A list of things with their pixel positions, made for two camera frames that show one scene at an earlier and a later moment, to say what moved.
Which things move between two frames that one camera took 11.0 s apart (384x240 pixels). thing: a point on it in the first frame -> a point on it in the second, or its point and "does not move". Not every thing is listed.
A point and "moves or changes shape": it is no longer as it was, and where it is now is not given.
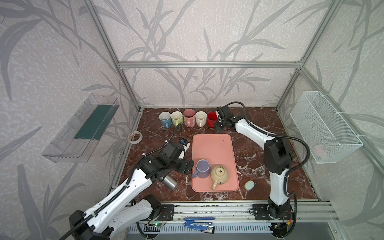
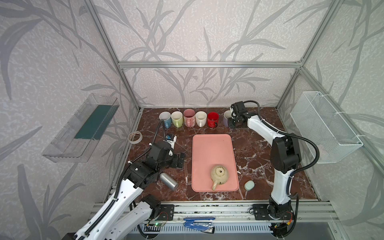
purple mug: x=203 y=167 moves or changes shape
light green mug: x=177 y=117 does not move
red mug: x=212 y=118 does not move
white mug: x=201 y=117 does not move
